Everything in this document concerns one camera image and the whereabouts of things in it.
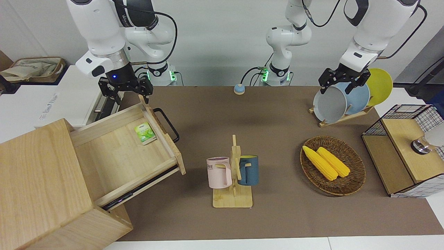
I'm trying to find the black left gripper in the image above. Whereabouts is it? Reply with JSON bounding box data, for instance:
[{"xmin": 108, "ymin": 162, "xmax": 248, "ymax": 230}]
[{"xmin": 319, "ymin": 64, "xmax": 371, "ymax": 95}]

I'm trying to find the pink mug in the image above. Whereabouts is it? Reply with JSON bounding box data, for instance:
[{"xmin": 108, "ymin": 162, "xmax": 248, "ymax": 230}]
[{"xmin": 206, "ymin": 157, "xmax": 233, "ymax": 189}]

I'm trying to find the black floor stand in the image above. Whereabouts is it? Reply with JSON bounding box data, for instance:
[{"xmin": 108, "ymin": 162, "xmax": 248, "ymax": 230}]
[{"xmin": 407, "ymin": 57, "xmax": 444, "ymax": 101}]

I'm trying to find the black metal drawer handle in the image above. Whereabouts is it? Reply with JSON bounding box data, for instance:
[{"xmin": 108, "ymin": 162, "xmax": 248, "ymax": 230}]
[{"xmin": 153, "ymin": 108, "xmax": 180, "ymax": 144}]

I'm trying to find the yellow corn cob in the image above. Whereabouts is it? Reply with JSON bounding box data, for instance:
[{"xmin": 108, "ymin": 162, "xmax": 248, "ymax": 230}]
[
  {"xmin": 316, "ymin": 147, "xmax": 350, "ymax": 178},
  {"xmin": 302, "ymin": 145, "xmax": 338, "ymax": 181}
]

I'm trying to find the grey plate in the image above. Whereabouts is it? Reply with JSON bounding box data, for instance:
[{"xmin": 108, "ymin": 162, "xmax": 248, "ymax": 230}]
[{"xmin": 313, "ymin": 86, "xmax": 348, "ymax": 124}]

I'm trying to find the light wooden cabinet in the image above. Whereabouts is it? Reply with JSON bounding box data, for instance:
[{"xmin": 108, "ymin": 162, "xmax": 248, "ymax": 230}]
[{"xmin": 0, "ymin": 118, "xmax": 133, "ymax": 250}]

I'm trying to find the wooden plate rack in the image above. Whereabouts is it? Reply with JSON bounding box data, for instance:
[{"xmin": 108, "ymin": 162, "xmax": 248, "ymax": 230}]
[{"xmin": 309, "ymin": 105, "xmax": 374, "ymax": 128}]

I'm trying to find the dark blue mug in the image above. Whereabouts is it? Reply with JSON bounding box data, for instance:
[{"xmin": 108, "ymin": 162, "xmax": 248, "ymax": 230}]
[{"xmin": 238, "ymin": 155, "xmax": 259, "ymax": 186}]

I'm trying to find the brown table mat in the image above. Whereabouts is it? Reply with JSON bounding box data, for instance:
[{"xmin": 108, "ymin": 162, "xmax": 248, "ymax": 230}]
[{"xmin": 104, "ymin": 86, "xmax": 444, "ymax": 242}]

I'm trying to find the wood and wire shelf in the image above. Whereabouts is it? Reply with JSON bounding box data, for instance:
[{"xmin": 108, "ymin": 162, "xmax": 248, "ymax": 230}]
[{"xmin": 361, "ymin": 104, "xmax": 444, "ymax": 198}]

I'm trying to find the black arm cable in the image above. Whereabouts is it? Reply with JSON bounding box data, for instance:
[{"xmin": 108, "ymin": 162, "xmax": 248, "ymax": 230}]
[
  {"xmin": 378, "ymin": 3, "xmax": 428, "ymax": 59},
  {"xmin": 113, "ymin": 0, "xmax": 178, "ymax": 66}
]

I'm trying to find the light blue plate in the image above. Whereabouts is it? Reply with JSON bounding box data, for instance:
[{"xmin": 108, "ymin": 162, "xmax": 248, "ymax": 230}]
[{"xmin": 335, "ymin": 82, "xmax": 370, "ymax": 115}]

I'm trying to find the white toaster oven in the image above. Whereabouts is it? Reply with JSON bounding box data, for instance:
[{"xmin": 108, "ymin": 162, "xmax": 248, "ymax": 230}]
[{"xmin": 0, "ymin": 65, "xmax": 122, "ymax": 143}]

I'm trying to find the brown cardboard box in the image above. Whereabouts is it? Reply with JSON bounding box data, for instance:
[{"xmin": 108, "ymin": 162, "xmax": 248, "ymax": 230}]
[{"xmin": 9, "ymin": 57, "xmax": 66, "ymax": 84}]

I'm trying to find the green tea bag packet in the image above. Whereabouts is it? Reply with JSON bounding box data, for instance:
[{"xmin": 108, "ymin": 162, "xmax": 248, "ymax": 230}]
[{"xmin": 135, "ymin": 122, "xmax": 157, "ymax": 145}]

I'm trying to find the beige cloth bag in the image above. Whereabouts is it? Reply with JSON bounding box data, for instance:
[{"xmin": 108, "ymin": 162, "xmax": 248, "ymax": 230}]
[{"xmin": 0, "ymin": 59, "xmax": 61, "ymax": 82}]

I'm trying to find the brown wicker basket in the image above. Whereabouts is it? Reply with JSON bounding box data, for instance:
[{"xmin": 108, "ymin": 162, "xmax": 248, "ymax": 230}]
[{"xmin": 300, "ymin": 136, "xmax": 366, "ymax": 197}]

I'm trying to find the silver and white lamp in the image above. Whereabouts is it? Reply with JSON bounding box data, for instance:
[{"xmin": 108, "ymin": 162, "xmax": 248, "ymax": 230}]
[{"xmin": 411, "ymin": 130, "xmax": 444, "ymax": 155}]

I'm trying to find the light wooden drawer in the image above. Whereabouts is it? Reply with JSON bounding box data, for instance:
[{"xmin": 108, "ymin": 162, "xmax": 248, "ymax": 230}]
[{"xmin": 69, "ymin": 94, "xmax": 186, "ymax": 211}]

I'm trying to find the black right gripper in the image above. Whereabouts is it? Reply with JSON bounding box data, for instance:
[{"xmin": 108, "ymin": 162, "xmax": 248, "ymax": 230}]
[{"xmin": 98, "ymin": 64, "xmax": 154, "ymax": 106}]

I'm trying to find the wooden mug rack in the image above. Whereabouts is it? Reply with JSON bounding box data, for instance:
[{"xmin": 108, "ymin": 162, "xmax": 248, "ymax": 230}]
[{"xmin": 212, "ymin": 135, "xmax": 253, "ymax": 209}]

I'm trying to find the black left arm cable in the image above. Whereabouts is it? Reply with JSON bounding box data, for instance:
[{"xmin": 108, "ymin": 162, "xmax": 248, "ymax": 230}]
[{"xmin": 378, "ymin": 3, "xmax": 428, "ymax": 59}]

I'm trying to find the yellow plate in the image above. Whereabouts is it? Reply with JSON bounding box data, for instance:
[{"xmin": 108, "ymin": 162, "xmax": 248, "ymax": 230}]
[{"xmin": 366, "ymin": 68, "xmax": 393, "ymax": 107}]

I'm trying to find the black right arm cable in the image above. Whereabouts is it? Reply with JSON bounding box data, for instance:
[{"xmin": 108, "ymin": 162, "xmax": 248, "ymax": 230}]
[{"xmin": 113, "ymin": 0, "xmax": 178, "ymax": 66}]

